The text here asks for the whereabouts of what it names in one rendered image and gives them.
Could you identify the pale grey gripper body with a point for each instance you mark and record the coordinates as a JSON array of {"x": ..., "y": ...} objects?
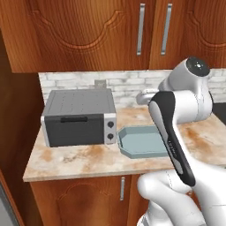
[{"x": 145, "y": 97}]

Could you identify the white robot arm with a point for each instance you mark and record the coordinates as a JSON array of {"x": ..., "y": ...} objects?
[{"x": 191, "y": 109}]

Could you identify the blue-grey tupperware container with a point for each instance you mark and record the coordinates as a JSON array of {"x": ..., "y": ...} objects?
[{"x": 141, "y": 142}]

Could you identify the grey fridge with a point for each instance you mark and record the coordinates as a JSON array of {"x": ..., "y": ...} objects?
[{"x": 4, "y": 209}]

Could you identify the black hob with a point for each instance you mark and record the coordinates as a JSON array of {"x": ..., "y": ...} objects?
[{"x": 220, "y": 111}]

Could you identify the grey toaster oven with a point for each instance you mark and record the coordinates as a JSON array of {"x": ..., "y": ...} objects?
[{"x": 76, "y": 129}]

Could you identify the wooden base cupboard door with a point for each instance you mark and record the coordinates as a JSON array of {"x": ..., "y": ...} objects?
[
  {"x": 79, "y": 203},
  {"x": 134, "y": 206}
]

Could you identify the tall wooden side panel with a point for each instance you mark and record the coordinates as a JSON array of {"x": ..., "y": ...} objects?
[{"x": 14, "y": 132}]

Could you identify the grey wall socket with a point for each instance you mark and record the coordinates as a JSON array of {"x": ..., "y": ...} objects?
[{"x": 100, "y": 84}]

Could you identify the narrow wooden wall cupboard door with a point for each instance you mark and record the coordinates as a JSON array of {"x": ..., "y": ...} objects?
[{"x": 194, "y": 26}]

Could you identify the wide wooden wall cupboard door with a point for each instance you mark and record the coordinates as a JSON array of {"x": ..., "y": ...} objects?
[{"x": 73, "y": 32}]

